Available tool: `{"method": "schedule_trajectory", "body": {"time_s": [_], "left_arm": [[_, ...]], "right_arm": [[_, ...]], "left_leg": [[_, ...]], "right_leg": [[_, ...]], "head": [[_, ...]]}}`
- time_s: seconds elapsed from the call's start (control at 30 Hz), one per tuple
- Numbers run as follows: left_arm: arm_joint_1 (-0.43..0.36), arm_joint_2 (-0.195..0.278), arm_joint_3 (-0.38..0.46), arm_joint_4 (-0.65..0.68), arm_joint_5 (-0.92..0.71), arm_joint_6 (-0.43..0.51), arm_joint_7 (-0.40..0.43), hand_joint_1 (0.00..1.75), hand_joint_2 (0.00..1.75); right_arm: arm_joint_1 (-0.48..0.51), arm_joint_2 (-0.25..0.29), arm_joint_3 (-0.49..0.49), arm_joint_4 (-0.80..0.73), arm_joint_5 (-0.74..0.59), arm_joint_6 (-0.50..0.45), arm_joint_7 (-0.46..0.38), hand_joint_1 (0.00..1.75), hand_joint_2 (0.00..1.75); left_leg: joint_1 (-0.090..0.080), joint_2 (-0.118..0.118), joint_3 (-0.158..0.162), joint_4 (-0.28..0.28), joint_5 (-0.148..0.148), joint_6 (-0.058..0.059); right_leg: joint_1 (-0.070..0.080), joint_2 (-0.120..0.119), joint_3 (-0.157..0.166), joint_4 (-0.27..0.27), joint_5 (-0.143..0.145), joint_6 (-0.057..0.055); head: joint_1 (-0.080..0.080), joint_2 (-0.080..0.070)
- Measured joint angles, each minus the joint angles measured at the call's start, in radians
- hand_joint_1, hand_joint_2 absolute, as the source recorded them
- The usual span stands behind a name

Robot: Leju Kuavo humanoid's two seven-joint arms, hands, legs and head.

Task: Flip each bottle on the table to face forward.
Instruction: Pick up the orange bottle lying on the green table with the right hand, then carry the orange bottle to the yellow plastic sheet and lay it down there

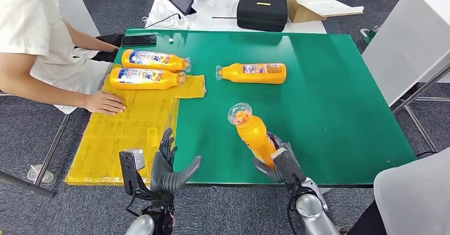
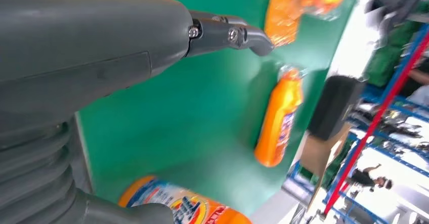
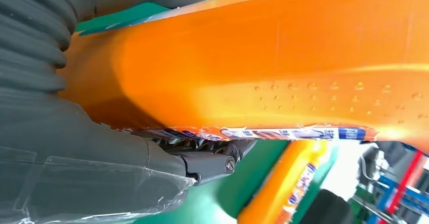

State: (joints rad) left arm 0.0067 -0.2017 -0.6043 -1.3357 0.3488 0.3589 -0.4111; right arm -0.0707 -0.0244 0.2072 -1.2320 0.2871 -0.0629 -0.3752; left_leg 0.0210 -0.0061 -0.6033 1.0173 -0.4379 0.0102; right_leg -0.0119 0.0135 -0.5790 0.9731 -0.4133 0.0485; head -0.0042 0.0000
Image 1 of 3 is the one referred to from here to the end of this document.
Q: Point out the white flat board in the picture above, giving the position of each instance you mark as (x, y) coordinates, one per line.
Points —
(327, 5)

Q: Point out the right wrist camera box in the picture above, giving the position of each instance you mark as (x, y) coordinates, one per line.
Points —
(288, 170)

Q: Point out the white desk metal legs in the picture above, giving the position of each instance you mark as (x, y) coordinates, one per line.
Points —
(411, 43)

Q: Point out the green white floor object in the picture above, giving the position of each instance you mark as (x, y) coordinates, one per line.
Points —
(369, 36)

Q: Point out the metal tube frame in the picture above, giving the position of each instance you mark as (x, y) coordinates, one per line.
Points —
(52, 149)

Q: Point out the clear plastic cup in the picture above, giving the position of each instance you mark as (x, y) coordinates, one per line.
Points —
(40, 174)

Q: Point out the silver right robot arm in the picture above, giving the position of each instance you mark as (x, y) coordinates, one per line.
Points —
(314, 212)

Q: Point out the person's right forearm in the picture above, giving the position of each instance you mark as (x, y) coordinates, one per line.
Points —
(42, 91)

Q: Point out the person's left hand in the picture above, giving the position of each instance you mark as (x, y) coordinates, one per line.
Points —
(111, 48)

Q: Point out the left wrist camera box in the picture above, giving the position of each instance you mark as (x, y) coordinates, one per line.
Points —
(133, 163)

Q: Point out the thin black stick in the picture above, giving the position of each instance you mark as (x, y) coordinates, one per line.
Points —
(224, 17)

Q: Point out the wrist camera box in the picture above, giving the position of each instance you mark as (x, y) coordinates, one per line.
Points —
(288, 170)
(133, 163)

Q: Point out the black smartphone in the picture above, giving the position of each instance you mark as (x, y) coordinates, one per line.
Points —
(138, 40)

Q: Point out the white table leg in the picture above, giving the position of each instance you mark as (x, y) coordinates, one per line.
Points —
(324, 191)

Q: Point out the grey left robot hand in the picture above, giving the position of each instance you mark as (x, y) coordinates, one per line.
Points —
(163, 177)

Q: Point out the yellow taped cardboard mat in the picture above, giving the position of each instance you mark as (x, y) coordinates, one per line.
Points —
(116, 142)

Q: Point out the brown cardboard box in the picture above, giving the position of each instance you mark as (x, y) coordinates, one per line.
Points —
(298, 11)

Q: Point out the black zipper case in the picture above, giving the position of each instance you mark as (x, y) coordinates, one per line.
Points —
(262, 15)

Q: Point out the clear plastic cap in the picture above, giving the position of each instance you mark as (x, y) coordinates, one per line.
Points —
(211, 3)

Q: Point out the orange bottle clear cap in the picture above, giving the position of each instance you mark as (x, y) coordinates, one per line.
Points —
(140, 83)
(253, 135)
(253, 76)
(154, 65)

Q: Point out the person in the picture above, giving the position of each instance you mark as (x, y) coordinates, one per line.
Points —
(415, 198)
(31, 40)

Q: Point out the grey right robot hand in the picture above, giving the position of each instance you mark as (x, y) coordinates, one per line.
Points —
(269, 173)

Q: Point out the person's left forearm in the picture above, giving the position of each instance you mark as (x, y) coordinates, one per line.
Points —
(86, 38)

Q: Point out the person's right hand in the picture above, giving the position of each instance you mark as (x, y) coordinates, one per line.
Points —
(103, 103)

